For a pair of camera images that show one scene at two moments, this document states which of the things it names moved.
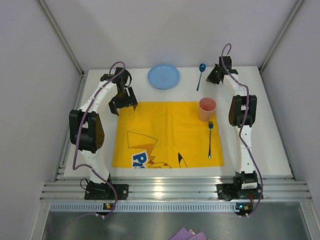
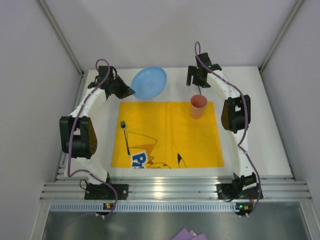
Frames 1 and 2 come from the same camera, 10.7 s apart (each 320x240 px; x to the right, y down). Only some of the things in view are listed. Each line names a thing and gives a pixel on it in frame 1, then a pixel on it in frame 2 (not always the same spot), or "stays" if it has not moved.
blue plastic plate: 163,77 -> 148,82
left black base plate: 96,191 stays
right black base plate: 229,191 stays
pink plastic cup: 207,106 -> 198,103
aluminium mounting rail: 173,188 stays
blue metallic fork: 210,125 -> 123,125
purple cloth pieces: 184,234 stays
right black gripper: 216,76 -> 197,80
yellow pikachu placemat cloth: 171,134 stays
